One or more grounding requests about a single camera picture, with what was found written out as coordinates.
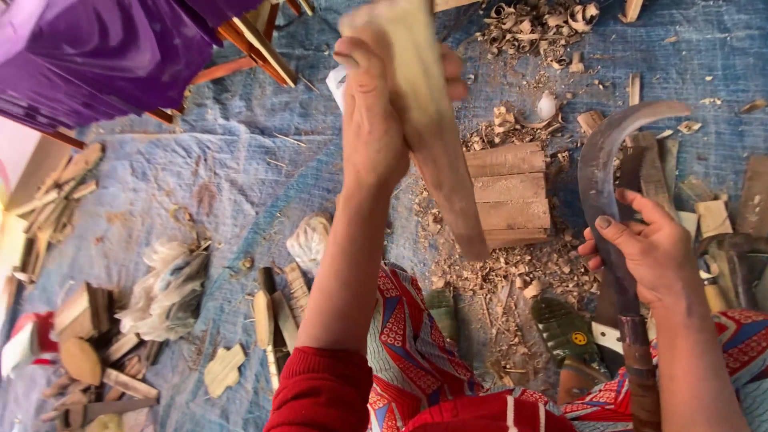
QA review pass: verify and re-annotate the person's right hand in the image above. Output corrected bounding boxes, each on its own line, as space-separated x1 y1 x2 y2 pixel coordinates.
578 188 701 308

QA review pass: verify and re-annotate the person's left hand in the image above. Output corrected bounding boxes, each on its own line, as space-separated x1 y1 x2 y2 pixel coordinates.
333 36 469 194

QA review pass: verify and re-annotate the long pale wooden plank piece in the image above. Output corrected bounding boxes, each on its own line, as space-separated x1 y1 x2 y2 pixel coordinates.
338 0 491 262

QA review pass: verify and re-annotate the curved steel knife wooden handle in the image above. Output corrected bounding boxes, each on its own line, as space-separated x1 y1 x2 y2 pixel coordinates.
577 100 694 432

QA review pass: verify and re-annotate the white plastic scrap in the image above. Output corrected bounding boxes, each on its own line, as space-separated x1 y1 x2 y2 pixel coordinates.
325 64 349 113

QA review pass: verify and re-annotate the row of dark wood boards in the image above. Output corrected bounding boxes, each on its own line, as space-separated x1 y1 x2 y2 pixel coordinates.
623 131 768 242

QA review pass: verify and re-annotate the heap of hand tools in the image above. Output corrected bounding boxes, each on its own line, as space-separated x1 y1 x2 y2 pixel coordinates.
697 233 768 314

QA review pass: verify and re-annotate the green rubber sandal yellow dot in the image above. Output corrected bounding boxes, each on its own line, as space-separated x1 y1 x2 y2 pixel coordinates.
530 296 610 385

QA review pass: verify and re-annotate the small white plastic bag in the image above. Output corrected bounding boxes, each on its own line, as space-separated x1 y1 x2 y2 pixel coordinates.
286 214 332 275

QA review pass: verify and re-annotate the heap of fine wood chips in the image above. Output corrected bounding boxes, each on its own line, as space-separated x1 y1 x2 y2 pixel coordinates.
413 178 602 385

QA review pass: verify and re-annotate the ridged wooden chopping block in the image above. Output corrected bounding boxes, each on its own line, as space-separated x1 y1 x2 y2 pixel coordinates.
464 142 552 249

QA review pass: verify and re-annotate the blue woven tarp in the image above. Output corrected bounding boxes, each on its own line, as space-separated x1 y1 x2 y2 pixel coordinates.
0 0 768 432

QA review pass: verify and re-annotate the small white shell-like object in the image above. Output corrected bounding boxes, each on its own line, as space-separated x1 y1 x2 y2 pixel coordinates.
536 90 558 121

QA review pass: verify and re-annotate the heap of curled wood shavings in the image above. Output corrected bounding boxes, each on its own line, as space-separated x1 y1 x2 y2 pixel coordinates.
479 0 601 72

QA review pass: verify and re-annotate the plain green rubber sandal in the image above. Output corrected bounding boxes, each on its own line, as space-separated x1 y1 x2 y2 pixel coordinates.
425 288 460 344

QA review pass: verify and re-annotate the group of upright wood slats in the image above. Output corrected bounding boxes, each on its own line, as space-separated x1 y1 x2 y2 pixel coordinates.
251 262 311 392

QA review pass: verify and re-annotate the patterned red blue wrap skirt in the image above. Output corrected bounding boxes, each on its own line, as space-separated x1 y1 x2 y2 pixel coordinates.
365 262 768 432

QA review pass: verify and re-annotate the crumpled white grey plastic bag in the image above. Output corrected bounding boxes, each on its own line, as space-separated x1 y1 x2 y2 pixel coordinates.
116 239 212 343

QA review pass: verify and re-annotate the red knit sweater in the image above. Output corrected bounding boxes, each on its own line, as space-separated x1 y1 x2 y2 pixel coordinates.
263 346 578 432

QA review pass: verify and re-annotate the purple cloth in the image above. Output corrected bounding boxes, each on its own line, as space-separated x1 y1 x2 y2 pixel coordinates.
0 0 266 134

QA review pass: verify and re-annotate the flat pale wood cutout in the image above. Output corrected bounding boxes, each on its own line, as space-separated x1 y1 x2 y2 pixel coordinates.
203 342 247 398

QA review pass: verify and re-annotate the pile of thin wood offcuts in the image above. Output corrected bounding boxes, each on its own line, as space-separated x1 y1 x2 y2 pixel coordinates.
11 143 106 284

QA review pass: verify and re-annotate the pile of carved wood blanks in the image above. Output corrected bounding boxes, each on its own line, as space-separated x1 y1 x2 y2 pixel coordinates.
40 282 163 430

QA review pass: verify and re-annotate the red and white container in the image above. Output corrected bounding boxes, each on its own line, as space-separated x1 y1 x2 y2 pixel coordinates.
0 311 59 380

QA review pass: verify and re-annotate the reddish wooden frame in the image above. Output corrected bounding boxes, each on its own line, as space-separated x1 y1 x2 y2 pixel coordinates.
41 0 320 151

